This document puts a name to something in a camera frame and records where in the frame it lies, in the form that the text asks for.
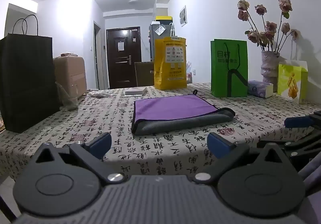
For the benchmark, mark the grey refrigerator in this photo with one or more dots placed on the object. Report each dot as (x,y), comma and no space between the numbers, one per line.
(160,35)

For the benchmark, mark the printed tablecloth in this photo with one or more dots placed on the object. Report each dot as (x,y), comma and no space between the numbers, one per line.
(82,126)

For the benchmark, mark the yellow-green gift bag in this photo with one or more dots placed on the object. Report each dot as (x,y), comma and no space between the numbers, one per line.
(292,83)

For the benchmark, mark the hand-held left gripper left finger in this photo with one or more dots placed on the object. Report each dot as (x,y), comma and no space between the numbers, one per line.
(100,145)

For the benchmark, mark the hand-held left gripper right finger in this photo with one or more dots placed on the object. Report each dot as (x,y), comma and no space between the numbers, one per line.
(217,146)

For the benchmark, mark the crumpled white tissue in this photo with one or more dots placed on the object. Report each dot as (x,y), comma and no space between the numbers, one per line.
(95,93)

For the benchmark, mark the wrapped flower vase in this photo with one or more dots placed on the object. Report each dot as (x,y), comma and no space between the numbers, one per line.
(270,68)

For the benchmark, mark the purple and grey towel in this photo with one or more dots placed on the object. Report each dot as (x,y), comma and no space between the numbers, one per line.
(173,111)

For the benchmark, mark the yellow box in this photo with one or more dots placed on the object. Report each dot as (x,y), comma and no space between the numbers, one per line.
(163,17)

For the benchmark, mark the purple tissue pack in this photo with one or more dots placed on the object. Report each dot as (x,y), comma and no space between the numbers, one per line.
(259,88)

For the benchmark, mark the purple grey cloth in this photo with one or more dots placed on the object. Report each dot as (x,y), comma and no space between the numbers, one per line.
(312,183)

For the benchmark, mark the flat brown cardboard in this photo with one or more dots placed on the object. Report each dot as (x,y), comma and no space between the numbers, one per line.
(143,73)

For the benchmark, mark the yellow paper bag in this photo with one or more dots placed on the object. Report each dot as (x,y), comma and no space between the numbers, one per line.
(170,63)

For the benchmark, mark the black paper bag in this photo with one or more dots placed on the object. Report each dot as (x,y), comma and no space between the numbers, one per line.
(27,81)

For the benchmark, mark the dark brown door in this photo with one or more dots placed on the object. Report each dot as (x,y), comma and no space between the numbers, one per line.
(124,58)

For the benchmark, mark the brown cardboard box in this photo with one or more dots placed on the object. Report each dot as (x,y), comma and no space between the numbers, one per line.
(71,74)

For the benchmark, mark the framed wall picture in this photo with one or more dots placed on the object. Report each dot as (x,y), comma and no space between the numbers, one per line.
(183,15)

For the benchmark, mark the white paper notice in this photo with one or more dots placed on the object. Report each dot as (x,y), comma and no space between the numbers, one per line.
(120,45)

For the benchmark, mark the green paper bag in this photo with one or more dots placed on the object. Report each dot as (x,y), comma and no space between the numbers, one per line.
(228,68)

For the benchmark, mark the dried rose bouquet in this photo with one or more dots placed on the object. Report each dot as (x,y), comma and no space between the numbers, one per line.
(265,30)

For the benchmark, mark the clear glass cup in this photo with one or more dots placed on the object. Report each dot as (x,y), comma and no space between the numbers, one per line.
(68,99)

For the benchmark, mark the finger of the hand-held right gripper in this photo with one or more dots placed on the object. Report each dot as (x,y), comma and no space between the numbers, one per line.
(298,122)
(304,147)

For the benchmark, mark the flat white box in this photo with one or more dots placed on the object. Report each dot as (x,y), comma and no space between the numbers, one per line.
(135,91)

